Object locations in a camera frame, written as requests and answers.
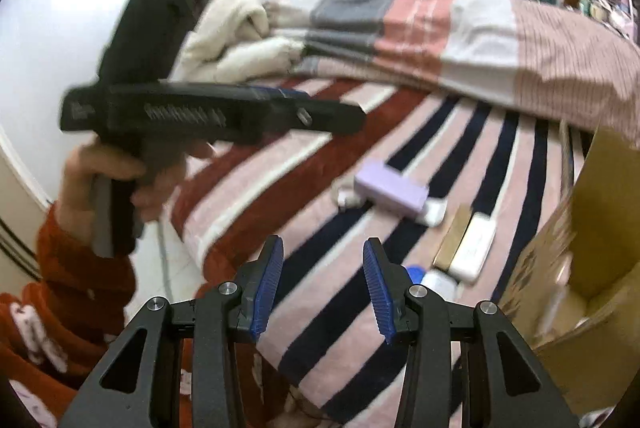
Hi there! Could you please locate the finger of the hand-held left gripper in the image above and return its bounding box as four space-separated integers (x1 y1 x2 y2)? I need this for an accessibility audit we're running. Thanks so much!
246 85 314 103
272 99 367 143

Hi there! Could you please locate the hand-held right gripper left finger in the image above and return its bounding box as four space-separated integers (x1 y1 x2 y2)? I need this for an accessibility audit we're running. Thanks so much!
60 235 285 428

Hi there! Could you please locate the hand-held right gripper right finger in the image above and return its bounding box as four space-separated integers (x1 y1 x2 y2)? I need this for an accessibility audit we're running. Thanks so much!
363 236 582 428

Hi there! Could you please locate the person's left forearm red sleeve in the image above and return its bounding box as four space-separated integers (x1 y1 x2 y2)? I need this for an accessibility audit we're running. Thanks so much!
34 202 147 359

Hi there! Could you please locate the person's left hand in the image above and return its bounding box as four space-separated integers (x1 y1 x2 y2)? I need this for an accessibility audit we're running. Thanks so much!
56 141 217 255

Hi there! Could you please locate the white bottle with blue cap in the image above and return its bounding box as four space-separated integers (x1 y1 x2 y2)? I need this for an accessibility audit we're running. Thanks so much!
405 265 459 305

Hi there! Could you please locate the white fluffy blanket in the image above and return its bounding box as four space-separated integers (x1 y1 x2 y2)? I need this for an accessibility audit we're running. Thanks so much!
171 0 307 85

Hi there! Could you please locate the small white charger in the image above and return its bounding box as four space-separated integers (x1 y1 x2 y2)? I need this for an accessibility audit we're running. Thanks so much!
333 187 374 210

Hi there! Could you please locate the striped red navy pink blanket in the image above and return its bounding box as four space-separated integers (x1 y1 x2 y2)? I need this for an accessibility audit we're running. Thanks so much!
159 77 598 425

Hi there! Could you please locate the gold rectangular box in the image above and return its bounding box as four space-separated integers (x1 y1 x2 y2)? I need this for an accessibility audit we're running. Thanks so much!
432 203 474 273

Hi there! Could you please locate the purple rectangular box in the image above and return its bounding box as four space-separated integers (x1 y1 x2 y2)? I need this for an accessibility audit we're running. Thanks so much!
353 160 430 220

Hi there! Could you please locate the white rectangular box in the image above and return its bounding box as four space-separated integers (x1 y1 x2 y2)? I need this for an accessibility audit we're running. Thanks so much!
448 212 498 285

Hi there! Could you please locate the plaid pink grey quilt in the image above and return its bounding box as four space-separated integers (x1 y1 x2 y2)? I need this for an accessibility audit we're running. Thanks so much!
264 0 640 135

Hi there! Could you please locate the brown cardboard box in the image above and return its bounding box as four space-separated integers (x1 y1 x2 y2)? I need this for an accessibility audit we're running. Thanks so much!
492 122 640 420

